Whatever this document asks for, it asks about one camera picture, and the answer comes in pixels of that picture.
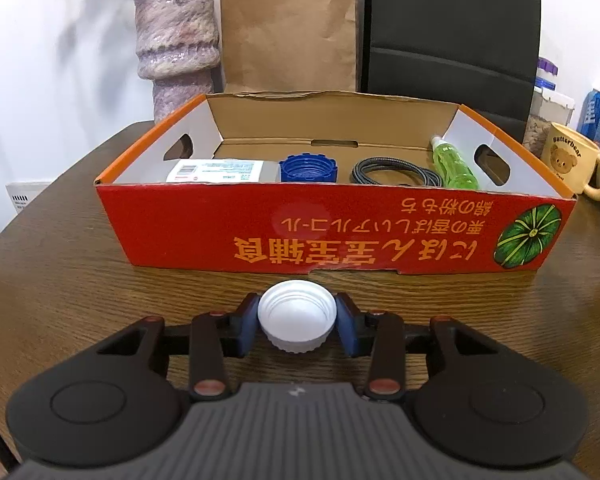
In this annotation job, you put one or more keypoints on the brown paper bag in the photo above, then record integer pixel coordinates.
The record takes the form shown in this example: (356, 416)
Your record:
(290, 25)

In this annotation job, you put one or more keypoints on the white bottle cap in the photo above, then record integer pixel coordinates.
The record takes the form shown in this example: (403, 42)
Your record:
(297, 317)

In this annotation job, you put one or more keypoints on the green spray bottle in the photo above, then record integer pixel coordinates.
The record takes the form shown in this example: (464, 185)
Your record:
(455, 167)

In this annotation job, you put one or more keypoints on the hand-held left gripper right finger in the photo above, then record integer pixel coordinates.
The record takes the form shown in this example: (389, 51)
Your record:
(349, 327)

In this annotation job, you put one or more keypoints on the blue bottle cap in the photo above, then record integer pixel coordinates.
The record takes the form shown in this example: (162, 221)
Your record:
(307, 167)

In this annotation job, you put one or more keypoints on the yellow bear mug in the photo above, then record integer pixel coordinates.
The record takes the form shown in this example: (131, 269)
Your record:
(567, 160)

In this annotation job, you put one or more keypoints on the black paper bag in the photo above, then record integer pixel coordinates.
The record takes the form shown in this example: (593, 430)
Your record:
(450, 35)

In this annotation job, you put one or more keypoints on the red cardboard box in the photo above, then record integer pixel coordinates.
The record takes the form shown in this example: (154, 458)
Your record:
(330, 230)

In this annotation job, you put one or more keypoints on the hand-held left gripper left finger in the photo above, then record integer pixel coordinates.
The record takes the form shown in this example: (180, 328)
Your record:
(247, 325)

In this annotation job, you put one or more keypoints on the mottled purple ceramic vase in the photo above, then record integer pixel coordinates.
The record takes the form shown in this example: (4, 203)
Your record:
(177, 45)

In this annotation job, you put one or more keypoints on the clear container purple lid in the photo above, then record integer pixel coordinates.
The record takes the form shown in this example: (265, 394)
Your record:
(547, 105)

